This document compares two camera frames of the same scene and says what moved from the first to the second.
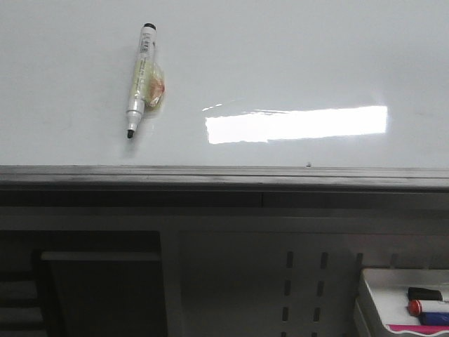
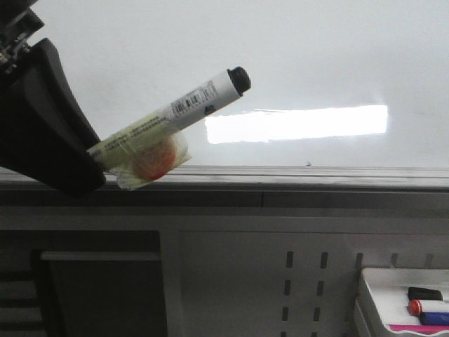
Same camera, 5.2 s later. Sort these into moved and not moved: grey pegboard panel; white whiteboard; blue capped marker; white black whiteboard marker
Moved: white black whiteboard marker
Not moved: grey pegboard panel; blue capped marker; white whiteboard
